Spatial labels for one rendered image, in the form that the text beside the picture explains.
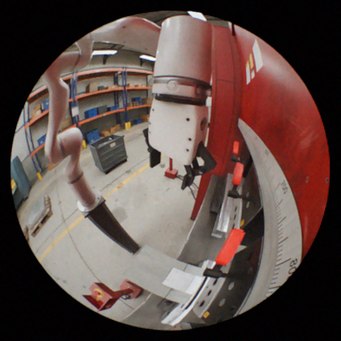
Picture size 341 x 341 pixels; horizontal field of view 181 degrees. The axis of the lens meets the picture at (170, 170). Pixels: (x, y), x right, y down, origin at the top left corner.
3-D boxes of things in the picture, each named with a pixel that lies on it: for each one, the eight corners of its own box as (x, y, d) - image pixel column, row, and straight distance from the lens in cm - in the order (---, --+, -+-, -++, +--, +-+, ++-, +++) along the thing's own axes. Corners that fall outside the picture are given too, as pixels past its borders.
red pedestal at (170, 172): (168, 170, 245) (167, 134, 207) (178, 174, 236) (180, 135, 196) (163, 175, 231) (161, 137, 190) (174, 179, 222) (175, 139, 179)
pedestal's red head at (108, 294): (103, 282, 94) (88, 280, 79) (121, 295, 90) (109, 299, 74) (93, 294, 104) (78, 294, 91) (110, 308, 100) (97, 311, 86)
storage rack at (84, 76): (118, 128, 736) (114, 72, 761) (127, 129, 654) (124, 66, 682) (80, 145, 646) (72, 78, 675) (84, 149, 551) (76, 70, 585)
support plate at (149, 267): (145, 244, 49) (145, 244, 48) (205, 269, 48) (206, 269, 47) (122, 274, 50) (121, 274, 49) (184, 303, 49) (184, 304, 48)
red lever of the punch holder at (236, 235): (231, 228, 16) (201, 277, 20) (254, 233, 18) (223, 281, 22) (229, 225, 18) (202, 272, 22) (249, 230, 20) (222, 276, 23)
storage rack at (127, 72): (148, 119, 908) (146, 73, 929) (158, 119, 842) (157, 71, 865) (119, 128, 741) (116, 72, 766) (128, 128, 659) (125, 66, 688)
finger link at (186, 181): (211, 164, 20) (200, 189, 24) (196, 156, 21) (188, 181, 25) (202, 173, 17) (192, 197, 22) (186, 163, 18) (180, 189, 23)
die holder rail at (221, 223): (224, 181, 97) (227, 172, 91) (230, 183, 98) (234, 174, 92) (211, 236, 65) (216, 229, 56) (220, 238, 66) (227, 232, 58)
